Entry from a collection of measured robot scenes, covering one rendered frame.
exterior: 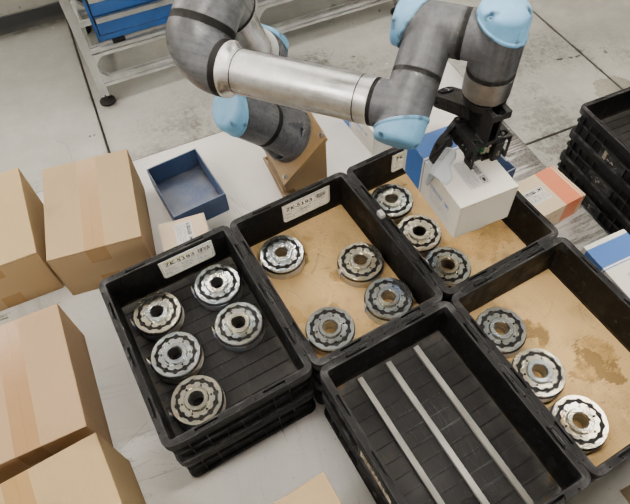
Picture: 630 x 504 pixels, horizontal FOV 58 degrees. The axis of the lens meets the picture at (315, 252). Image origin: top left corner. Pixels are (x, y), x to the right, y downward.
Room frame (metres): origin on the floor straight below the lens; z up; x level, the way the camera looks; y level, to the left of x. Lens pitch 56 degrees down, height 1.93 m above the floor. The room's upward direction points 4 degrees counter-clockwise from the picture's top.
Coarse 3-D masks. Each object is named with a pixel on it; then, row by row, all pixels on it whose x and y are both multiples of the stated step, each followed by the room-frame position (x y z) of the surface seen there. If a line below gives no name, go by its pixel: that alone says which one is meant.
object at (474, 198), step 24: (432, 144) 0.77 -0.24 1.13; (408, 168) 0.78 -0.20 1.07; (456, 168) 0.71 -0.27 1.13; (480, 168) 0.70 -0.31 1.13; (432, 192) 0.69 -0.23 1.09; (456, 192) 0.65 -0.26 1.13; (480, 192) 0.65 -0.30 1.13; (504, 192) 0.64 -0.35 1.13; (456, 216) 0.62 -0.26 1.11; (480, 216) 0.63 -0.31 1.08; (504, 216) 0.65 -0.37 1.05
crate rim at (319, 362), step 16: (336, 176) 0.89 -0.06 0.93; (304, 192) 0.85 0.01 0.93; (272, 208) 0.82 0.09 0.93; (368, 208) 0.79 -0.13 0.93; (384, 224) 0.74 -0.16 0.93; (240, 240) 0.73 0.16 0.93; (400, 240) 0.70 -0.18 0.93; (432, 288) 0.58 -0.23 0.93; (432, 304) 0.54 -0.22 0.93; (288, 320) 0.53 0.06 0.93; (400, 320) 0.51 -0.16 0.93; (304, 336) 0.49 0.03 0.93; (368, 336) 0.48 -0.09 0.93; (336, 352) 0.45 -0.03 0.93; (320, 368) 0.43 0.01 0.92
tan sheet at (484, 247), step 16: (400, 176) 0.97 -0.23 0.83; (416, 192) 0.91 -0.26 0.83; (416, 208) 0.86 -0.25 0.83; (496, 224) 0.79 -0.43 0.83; (448, 240) 0.76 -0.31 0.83; (464, 240) 0.75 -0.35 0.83; (480, 240) 0.75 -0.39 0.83; (496, 240) 0.75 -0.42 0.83; (512, 240) 0.74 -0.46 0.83; (480, 256) 0.71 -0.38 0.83; (496, 256) 0.70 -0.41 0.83
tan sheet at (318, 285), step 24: (336, 216) 0.85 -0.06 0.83; (264, 240) 0.80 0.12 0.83; (312, 240) 0.79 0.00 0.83; (336, 240) 0.78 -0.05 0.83; (360, 240) 0.78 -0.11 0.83; (312, 264) 0.72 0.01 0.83; (336, 264) 0.72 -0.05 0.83; (360, 264) 0.71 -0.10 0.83; (384, 264) 0.71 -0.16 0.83; (288, 288) 0.66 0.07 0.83; (312, 288) 0.66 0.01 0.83; (336, 288) 0.65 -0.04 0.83; (360, 288) 0.65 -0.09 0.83; (312, 312) 0.60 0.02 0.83; (360, 312) 0.59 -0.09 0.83; (360, 336) 0.53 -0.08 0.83
